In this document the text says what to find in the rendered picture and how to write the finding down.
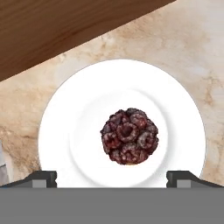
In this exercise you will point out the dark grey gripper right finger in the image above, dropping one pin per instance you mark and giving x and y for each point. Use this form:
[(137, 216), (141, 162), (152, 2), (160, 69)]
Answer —
[(179, 176)]

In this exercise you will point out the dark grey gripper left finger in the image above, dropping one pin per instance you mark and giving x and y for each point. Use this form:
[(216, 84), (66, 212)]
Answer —
[(43, 176)]

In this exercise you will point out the white round plate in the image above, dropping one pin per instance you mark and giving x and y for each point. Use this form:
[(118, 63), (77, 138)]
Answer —
[(87, 116)]

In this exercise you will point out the grey metal object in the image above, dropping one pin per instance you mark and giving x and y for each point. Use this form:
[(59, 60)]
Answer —
[(3, 169)]

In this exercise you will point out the brown wooden cupboard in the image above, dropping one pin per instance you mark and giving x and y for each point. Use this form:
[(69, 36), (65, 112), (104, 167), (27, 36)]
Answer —
[(52, 29)]

